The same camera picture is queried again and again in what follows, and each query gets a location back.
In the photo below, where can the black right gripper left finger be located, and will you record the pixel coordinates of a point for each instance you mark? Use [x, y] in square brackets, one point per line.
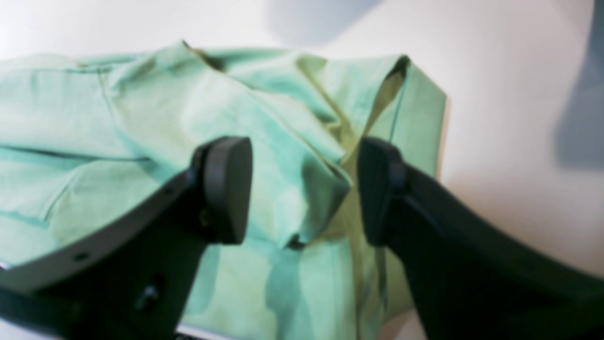
[131, 280]

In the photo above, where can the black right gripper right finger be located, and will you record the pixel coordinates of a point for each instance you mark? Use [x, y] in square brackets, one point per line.
[468, 280]

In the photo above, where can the light green T-shirt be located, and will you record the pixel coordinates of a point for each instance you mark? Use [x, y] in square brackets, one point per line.
[85, 141]

